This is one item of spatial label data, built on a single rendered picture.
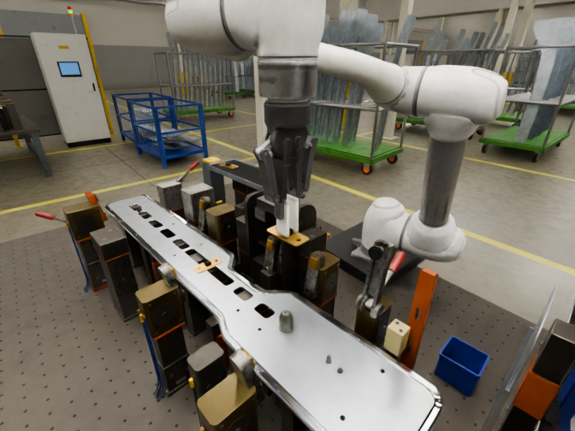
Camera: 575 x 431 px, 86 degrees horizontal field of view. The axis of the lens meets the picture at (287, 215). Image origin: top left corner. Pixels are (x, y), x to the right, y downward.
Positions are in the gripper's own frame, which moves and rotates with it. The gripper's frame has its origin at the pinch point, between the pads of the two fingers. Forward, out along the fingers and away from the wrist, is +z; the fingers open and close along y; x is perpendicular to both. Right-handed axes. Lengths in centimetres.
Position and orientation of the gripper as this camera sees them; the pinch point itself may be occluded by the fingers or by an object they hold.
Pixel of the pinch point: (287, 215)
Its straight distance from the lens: 57.4
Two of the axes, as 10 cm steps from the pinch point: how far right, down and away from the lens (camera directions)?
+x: 6.9, 3.2, -6.5
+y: -7.2, 3.1, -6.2
